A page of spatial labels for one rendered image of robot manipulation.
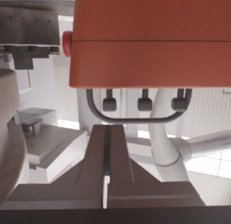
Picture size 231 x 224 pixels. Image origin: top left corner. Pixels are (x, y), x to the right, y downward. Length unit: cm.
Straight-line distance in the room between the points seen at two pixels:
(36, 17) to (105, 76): 116
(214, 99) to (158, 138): 1326
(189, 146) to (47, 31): 111
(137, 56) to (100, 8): 6
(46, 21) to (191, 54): 118
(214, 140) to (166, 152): 32
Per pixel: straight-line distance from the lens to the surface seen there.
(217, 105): 1401
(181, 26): 19
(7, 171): 145
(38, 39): 129
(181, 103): 27
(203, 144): 91
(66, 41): 23
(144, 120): 32
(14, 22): 131
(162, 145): 67
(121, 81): 17
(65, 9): 143
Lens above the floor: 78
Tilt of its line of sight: 15 degrees up
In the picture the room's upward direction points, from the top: 180 degrees clockwise
